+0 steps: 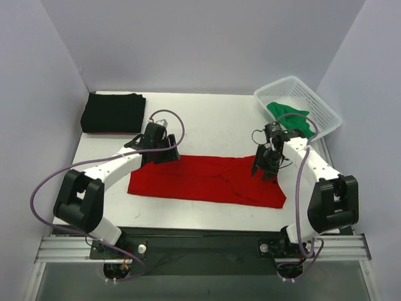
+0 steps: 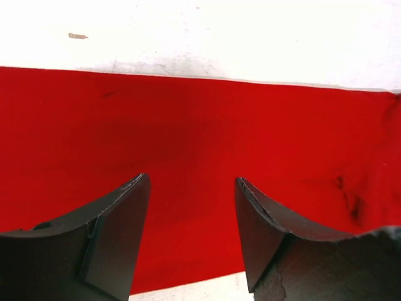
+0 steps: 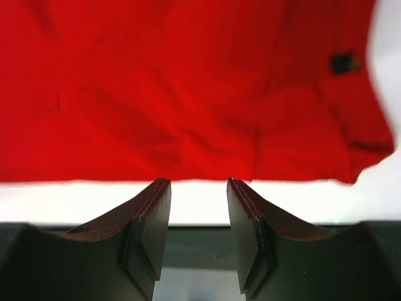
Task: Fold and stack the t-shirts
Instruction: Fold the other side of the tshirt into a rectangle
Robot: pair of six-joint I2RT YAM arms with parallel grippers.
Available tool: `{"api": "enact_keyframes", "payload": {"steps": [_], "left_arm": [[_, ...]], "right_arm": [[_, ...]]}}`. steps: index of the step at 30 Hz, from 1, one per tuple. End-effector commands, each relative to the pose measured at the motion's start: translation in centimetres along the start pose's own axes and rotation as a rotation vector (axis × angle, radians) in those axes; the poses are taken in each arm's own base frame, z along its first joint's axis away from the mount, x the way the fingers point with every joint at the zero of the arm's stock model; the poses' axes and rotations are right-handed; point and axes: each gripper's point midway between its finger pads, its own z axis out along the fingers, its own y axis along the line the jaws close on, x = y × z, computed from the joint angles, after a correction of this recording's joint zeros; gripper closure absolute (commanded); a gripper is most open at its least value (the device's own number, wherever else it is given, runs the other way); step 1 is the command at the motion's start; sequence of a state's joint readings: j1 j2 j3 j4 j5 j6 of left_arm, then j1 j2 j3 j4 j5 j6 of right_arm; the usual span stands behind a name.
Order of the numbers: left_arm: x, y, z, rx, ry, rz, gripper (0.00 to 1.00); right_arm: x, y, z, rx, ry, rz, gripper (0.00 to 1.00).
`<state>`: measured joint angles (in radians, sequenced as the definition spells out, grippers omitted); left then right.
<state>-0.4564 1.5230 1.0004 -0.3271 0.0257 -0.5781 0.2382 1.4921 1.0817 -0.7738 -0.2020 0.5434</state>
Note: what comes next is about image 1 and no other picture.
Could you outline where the red t shirt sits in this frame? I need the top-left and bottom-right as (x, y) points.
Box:
(127, 155), (286, 209)

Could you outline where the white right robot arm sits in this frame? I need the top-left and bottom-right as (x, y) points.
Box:
(251, 122), (359, 256)

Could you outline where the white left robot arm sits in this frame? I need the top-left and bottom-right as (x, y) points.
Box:
(53, 120), (180, 258)

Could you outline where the green t shirt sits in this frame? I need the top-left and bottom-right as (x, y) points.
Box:
(266, 102), (315, 139)

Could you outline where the folded black t shirt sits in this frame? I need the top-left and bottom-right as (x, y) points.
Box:
(80, 93), (146, 134)

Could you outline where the white plastic basket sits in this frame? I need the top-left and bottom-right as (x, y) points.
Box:
(254, 76), (342, 139)

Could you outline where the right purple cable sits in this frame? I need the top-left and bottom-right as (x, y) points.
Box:
(274, 113), (325, 280)

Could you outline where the purple cable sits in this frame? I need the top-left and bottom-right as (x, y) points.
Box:
(29, 109), (185, 280)
(274, 113), (325, 280)

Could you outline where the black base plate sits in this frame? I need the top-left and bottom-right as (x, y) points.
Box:
(90, 228), (306, 278)

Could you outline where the aluminium frame rail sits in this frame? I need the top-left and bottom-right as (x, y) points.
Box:
(36, 235), (372, 264)

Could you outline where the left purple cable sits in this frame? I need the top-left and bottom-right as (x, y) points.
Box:
(29, 109), (185, 280)

